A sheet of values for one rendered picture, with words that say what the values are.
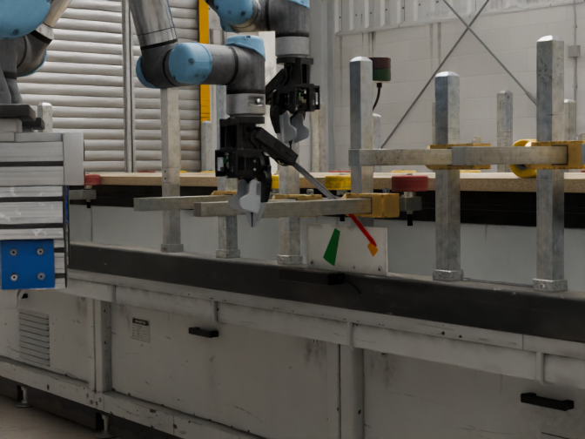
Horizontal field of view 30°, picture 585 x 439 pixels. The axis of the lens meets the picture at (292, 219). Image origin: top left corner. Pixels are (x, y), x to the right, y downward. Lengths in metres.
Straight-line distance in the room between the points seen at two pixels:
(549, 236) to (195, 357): 1.60
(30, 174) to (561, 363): 1.00
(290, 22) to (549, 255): 0.79
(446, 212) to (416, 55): 9.91
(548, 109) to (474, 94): 9.48
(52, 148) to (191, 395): 1.64
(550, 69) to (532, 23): 9.09
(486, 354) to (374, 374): 0.62
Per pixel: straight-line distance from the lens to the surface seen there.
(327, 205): 2.22
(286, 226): 2.54
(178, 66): 2.03
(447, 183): 2.16
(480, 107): 11.42
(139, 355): 3.63
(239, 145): 2.08
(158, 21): 2.12
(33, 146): 1.89
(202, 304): 2.89
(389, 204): 2.29
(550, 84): 2.00
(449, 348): 2.23
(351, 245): 2.36
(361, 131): 2.34
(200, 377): 3.34
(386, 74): 2.38
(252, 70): 2.08
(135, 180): 3.45
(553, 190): 2.00
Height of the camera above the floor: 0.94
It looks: 3 degrees down
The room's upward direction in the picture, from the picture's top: 1 degrees counter-clockwise
